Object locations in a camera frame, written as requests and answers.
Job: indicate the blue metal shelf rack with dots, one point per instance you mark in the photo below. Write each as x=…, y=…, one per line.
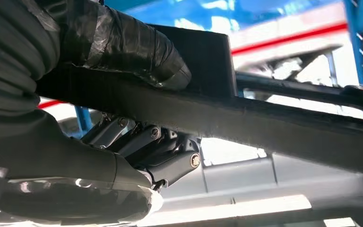
x=360, y=47

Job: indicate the white car with red stripe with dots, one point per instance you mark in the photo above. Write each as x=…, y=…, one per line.
x=294, y=37

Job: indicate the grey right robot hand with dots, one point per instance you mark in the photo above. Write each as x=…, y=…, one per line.
x=59, y=156

